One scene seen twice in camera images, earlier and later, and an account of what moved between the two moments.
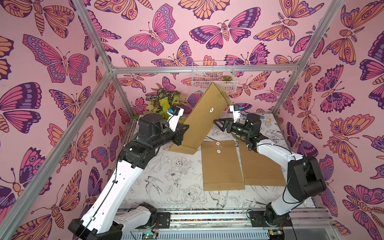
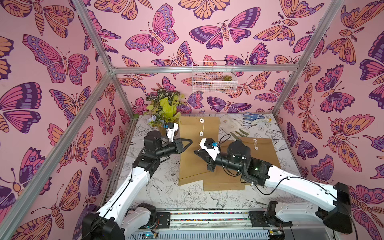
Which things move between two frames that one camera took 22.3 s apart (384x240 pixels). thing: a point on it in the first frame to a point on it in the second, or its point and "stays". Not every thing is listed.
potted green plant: (162, 100) stays
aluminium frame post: (333, 7) stays
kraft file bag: (203, 118) to (191, 167)
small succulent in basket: (227, 78) stays
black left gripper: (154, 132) to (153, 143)
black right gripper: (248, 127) to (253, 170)
